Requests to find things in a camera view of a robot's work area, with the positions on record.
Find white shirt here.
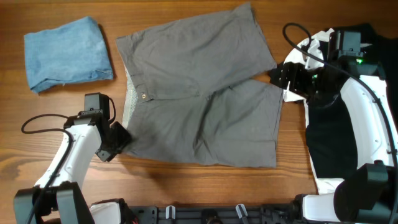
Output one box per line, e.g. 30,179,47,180
283,28,394,194

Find grey shorts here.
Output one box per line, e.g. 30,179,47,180
116,3,282,167

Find black base rail with clips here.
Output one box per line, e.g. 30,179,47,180
90,198,330,224

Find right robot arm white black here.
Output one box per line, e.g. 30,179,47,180
270,27,397,223

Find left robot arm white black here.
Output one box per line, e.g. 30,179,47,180
13,93,139,223

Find black garment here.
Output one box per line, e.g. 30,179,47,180
293,24,397,179

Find folded blue denim garment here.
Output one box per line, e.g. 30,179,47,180
24,17,114,93

